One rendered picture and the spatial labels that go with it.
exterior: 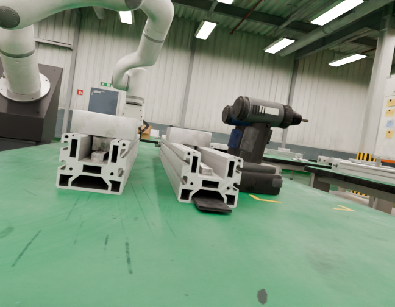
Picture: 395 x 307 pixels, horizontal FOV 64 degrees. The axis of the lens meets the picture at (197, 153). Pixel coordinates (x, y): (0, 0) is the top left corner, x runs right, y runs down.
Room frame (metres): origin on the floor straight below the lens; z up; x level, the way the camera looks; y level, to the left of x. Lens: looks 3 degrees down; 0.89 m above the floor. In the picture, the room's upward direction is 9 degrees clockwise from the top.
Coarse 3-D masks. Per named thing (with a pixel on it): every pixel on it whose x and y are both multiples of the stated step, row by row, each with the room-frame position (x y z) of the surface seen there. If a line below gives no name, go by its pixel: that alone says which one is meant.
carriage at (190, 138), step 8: (168, 128) 0.92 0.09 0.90; (176, 128) 0.83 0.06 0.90; (168, 136) 0.87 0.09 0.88; (176, 136) 0.83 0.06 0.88; (184, 136) 0.84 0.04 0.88; (192, 136) 0.84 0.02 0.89; (200, 136) 0.84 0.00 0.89; (208, 136) 0.85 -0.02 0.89; (184, 144) 0.85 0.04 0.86; (192, 144) 0.84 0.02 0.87; (200, 144) 0.84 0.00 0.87; (208, 144) 0.85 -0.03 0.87
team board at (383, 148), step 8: (392, 80) 3.82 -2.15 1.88; (392, 88) 3.79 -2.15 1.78; (384, 96) 3.89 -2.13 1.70; (392, 96) 3.77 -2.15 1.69; (384, 104) 3.87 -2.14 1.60; (392, 104) 3.74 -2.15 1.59; (384, 112) 3.85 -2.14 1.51; (392, 112) 3.73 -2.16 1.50; (384, 120) 3.83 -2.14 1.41; (392, 120) 3.71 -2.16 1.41; (384, 128) 3.81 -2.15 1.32; (392, 128) 3.69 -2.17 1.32; (376, 136) 3.90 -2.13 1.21; (384, 136) 3.78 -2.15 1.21; (392, 136) 3.65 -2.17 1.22; (376, 144) 3.89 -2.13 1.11; (384, 144) 3.76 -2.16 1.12; (392, 144) 3.64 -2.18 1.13; (376, 152) 3.86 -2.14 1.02; (384, 152) 3.74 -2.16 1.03; (392, 152) 3.62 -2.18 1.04; (376, 160) 3.89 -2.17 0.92
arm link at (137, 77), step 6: (132, 72) 1.43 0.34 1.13; (138, 72) 1.43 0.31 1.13; (144, 72) 1.45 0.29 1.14; (132, 78) 1.43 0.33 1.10; (138, 78) 1.43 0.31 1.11; (144, 78) 1.45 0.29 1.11; (132, 84) 1.43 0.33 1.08; (138, 84) 1.43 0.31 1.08; (144, 84) 1.46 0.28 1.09; (126, 90) 1.44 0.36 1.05; (132, 90) 1.43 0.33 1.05; (138, 90) 1.43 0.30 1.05; (144, 90) 1.46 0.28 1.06; (138, 96) 1.44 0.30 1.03
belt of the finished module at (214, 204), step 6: (198, 192) 0.57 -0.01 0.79; (204, 192) 0.58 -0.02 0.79; (210, 192) 0.59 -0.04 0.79; (192, 198) 0.53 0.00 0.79; (198, 198) 0.52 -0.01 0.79; (204, 198) 0.53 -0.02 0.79; (210, 198) 0.54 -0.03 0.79; (216, 198) 0.54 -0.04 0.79; (198, 204) 0.47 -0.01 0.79; (204, 204) 0.48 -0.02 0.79; (210, 204) 0.49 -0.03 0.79; (216, 204) 0.49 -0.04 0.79; (222, 204) 0.50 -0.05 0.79; (210, 210) 0.46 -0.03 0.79; (216, 210) 0.47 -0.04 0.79; (222, 210) 0.47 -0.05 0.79; (228, 210) 0.47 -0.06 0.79
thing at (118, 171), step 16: (80, 144) 0.50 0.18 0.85; (112, 144) 0.50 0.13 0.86; (128, 144) 0.50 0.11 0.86; (64, 160) 0.50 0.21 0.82; (80, 160) 0.50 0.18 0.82; (96, 160) 0.53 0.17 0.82; (112, 160) 0.52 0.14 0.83; (128, 160) 0.57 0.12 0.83; (64, 176) 0.51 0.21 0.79; (80, 176) 0.56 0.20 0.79; (96, 176) 0.49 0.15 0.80; (112, 176) 0.50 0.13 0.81; (128, 176) 0.67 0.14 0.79; (112, 192) 0.50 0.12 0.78
